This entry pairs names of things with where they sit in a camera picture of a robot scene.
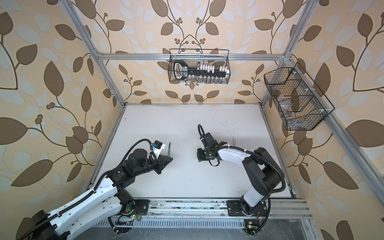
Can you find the black wire basket back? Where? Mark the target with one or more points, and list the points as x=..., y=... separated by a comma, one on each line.
x=217, y=57

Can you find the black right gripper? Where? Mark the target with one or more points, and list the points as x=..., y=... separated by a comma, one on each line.
x=200, y=156

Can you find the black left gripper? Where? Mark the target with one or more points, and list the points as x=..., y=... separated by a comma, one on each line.
x=160, y=163

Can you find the black wire basket right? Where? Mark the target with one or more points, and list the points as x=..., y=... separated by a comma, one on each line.
x=299, y=100

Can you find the aluminium cage frame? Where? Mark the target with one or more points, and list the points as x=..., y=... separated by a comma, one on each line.
x=341, y=48

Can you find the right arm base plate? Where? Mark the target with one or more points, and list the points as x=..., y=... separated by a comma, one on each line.
x=239, y=208

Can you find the black wire basket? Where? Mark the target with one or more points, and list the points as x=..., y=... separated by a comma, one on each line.
x=299, y=100
x=217, y=57

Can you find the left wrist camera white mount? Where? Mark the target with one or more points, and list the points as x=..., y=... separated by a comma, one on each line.
x=157, y=148

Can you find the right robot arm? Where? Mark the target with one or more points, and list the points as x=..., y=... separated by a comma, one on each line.
x=264, y=173

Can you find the black tool in basket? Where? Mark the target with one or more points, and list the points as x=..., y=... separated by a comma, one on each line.
x=182, y=71

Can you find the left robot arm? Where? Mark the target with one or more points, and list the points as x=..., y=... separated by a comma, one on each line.
x=106, y=198

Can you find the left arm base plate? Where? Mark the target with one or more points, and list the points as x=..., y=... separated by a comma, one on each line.
x=135, y=207

